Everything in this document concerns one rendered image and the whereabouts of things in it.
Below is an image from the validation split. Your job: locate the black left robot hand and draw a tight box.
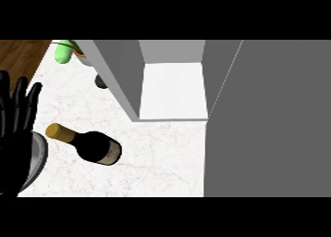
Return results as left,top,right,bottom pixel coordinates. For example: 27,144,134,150
0,69,44,198

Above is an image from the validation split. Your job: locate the dark wine bottle gold cap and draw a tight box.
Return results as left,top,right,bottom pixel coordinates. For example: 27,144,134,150
44,122,122,167

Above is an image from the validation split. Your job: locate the grey open cabinet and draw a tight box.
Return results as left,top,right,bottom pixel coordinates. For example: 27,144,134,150
71,39,245,123

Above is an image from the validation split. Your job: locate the dark green round object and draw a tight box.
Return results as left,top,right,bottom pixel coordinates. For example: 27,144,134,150
93,73,109,90

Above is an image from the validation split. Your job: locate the green potted plant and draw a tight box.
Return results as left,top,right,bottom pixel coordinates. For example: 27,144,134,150
52,39,93,68

